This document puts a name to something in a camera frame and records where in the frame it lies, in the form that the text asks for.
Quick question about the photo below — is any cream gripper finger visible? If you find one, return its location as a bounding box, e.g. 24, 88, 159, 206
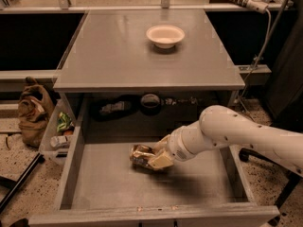
148, 151, 173, 170
153, 134, 169, 152

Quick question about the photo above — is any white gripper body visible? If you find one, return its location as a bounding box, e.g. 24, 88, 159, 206
167, 127, 195, 162

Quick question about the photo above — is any crushed orange soda can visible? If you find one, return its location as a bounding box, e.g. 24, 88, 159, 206
130, 145, 155, 169

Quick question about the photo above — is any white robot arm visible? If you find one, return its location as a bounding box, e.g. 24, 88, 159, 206
148, 105, 303, 177

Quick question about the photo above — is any open grey top drawer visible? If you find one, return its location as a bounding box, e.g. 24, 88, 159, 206
27, 97, 280, 227

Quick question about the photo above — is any grey drawer cabinet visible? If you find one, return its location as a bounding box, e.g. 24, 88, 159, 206
52, 9, 246, 144

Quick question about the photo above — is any white can in bin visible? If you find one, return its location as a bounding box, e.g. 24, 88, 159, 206
50, 135, 70, 148

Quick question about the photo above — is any black tape roll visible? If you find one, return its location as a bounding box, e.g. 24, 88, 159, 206
140, 94, 161, 109

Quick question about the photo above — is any black office chair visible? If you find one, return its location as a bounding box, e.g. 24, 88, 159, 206
239, 148, 302, 227

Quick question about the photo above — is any orange fruit in bin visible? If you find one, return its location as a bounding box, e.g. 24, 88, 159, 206
63, 130, 73, 135

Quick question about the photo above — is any green snack bag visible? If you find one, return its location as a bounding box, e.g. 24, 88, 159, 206
56, 112, 73, 132

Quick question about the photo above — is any clear plastic bin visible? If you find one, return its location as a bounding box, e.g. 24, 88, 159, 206
39, 99, 75, 166

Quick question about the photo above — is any white paper bowl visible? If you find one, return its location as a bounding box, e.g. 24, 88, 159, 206
146, 25, 185, 49

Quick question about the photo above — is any black metal bar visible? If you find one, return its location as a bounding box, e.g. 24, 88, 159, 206
0, 153, 45, 213

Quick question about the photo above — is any brown fabric bag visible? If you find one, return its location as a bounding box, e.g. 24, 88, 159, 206
18, 77, 56, 148

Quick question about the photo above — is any white cable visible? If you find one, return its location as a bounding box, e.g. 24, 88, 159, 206
236, 8, 273, 112

